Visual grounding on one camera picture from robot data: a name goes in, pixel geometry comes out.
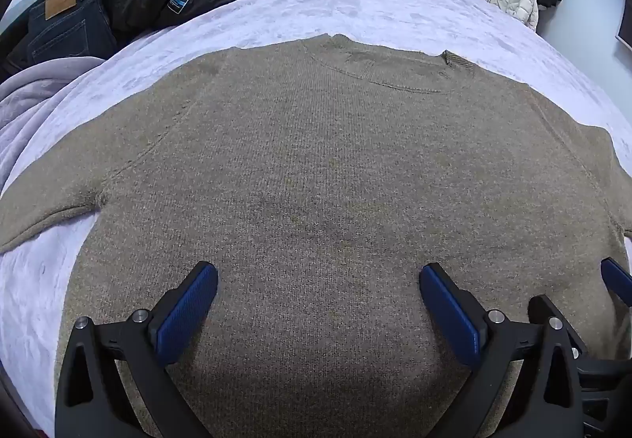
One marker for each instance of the dark blue jeans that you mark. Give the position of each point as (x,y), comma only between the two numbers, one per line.
(64,33)

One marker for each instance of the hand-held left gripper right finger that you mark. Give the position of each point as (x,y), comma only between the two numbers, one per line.
(452,314)

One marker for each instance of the bed with white cover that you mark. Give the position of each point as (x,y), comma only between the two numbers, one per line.
(345,3)

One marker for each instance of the olive brown knit sweater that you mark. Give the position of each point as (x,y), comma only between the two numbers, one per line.
(316,171)

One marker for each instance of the grey lavender throw blanket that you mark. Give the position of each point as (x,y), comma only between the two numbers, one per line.
(29,92)

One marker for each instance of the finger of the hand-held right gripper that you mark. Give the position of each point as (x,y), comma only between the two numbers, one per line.
(543,309)
(617,280)

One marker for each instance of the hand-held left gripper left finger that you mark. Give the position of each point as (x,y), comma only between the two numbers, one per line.
(190,309)

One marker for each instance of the dark wall screen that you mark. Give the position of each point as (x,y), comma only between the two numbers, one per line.
(626,35)

